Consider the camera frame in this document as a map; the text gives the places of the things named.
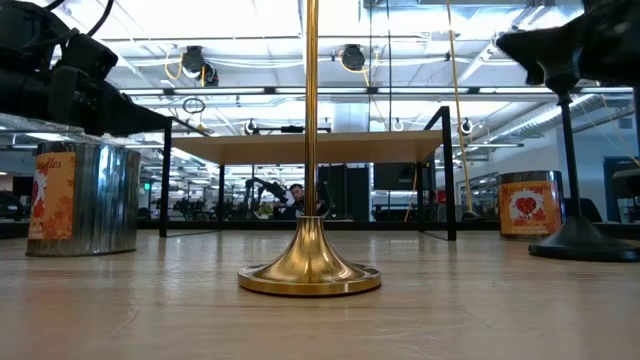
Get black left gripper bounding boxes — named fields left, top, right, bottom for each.
left=0, top=47, right=172, bottom=137

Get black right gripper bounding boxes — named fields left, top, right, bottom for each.
left=495, top=0, right=640, bottom=87

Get orange label candle tin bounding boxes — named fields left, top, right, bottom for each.
left=25, top=141, right=143, bottom=258
left=497, top=170, right=566, bottom=239

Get black candlestick holder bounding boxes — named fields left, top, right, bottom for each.
left=528, top=64, right=640, bottom=264

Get gold candlestick holder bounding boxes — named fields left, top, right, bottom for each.
left=237, top=0, right=383, bottom=298

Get black office chair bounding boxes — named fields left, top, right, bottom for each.
left=563, top=197, right=604, bottom=223

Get wooden shelf riser black legs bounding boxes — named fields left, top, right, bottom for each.
left=158, top=105, right=458, bottom=242

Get person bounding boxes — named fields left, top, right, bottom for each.
left=273, top=183, right=329, bottom=221

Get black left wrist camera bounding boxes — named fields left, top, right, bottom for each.
left=62, top=32, right=120, bottom=84

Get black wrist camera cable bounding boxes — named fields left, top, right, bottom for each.
left=44, top=0, right=117, bottom=39

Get black ceiling cord reel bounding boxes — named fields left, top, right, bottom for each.
left=340, top=43, right=367, bottom=72
left=179, top=45, right=221, bottom=88

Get yellow hanging power cable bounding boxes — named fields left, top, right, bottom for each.
left=445, top=0, right=482, bottom=222

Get black wall monitor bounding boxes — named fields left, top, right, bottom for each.
left=373, top=162, right=419, bottom=192

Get black metal rig frame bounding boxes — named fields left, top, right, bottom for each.
left=0, top=219, right=640, bottom=240

